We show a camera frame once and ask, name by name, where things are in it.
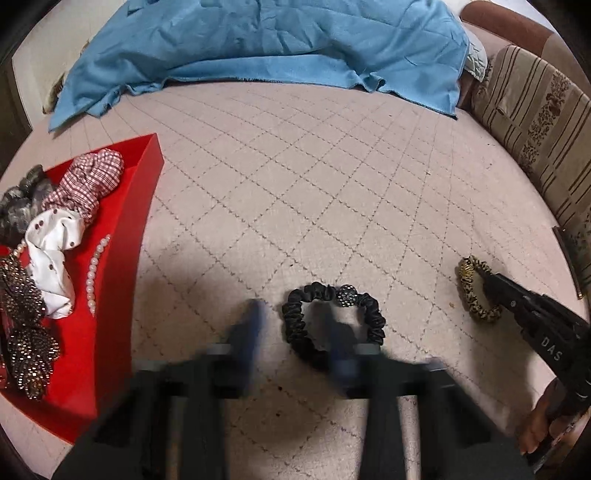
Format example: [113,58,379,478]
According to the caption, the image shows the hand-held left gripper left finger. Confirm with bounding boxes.
[55,298,267,480]

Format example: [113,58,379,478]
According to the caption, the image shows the floral cloth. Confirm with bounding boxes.
[41,41,90,114]

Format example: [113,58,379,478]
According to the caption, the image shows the person's right hand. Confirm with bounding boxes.
[519,381,578,457]

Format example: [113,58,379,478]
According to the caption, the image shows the white pearl necklace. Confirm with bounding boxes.
[9,234,112,317]

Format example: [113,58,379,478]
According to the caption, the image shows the white dotted scrunchie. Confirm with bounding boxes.
[24,209,86,320]

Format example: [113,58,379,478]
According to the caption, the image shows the black satin scrunchie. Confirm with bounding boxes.
[281,281,386,363]

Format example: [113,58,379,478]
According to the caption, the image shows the leopard print scrunchie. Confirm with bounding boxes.
[457,255,506,324]

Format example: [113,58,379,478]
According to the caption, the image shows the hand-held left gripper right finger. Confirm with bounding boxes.
[323,309,536,480]

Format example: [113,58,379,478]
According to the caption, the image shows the red tray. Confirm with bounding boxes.
[0,133,164,445]

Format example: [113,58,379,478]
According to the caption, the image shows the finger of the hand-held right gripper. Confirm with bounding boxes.
[482,272,591,370]

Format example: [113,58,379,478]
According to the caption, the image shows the blue cloth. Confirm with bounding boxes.
[47,0,471,134]

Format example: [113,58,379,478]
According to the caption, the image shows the pink brown sofa backrest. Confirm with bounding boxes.
[459,0,591,93]

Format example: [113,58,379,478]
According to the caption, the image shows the grey patterned scrunchie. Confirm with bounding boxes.
[0,166,56,247]

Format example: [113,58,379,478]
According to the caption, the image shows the red white checked scrunchie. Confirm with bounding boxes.
[41,150,125,227]

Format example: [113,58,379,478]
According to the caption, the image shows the dark wooden furniture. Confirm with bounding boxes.
[0,60,33,176]

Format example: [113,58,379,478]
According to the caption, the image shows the white quilted cloth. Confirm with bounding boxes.
[462,39,489,84]

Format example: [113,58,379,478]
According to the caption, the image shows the striped beige cushion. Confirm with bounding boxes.
[471,44,591,259]

